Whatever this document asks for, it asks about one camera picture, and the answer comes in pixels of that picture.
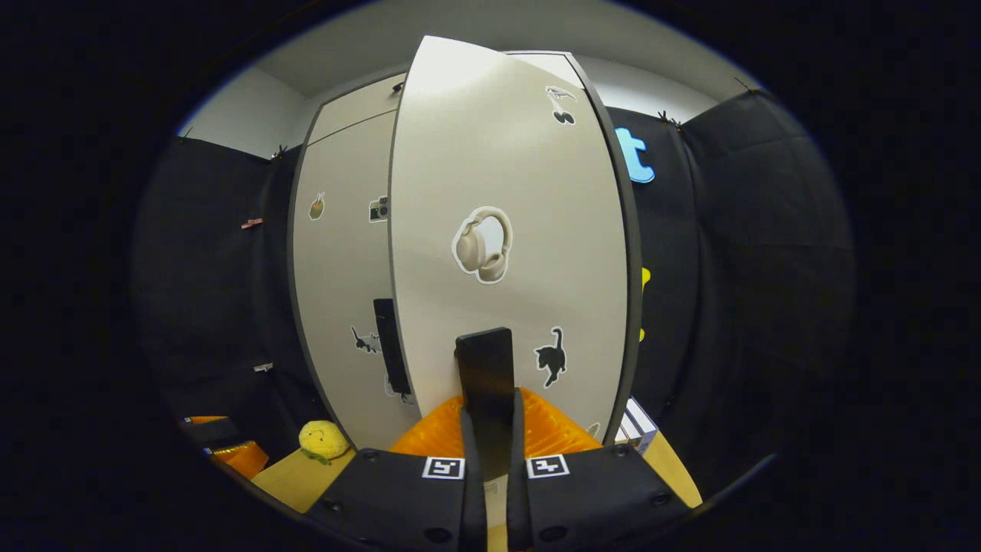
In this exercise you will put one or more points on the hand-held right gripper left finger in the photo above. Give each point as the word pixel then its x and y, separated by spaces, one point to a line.
pixel 474 506

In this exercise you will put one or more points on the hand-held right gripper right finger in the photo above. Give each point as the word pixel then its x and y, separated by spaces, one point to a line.
pixel 517 506

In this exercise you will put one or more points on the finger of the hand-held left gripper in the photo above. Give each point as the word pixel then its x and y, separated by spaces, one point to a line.
pixel 211 433
pixel 244 458

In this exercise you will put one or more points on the white shoe cabinet door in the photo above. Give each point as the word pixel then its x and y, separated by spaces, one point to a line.
pixel 337 268
pixel 521 153

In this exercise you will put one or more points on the double-door shoe cabinet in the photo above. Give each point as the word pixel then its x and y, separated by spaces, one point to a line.
pixel 360 107

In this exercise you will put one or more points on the yellow plush toy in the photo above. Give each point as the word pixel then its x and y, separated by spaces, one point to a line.
pixel 323 441

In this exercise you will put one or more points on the black backdrop cloth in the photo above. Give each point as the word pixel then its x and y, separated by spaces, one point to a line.
pixel 751 268
pixel 207 291

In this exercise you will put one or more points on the white box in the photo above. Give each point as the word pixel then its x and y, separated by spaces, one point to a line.
pixel 640 425

